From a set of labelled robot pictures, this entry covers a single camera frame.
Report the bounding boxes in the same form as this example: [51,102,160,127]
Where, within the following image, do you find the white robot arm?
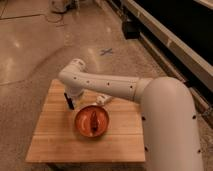
[58,59,204,171]

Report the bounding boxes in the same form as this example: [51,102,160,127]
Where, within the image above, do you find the orange round plate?
[74,105,109,138]

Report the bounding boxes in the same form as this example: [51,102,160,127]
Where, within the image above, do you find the brown item on plate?
[90,111,98,132]

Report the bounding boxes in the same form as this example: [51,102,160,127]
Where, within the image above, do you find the black box on floor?
[122,21,140,39]

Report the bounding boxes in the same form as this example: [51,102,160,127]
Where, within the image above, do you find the wooden table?
[26,80,145,164]

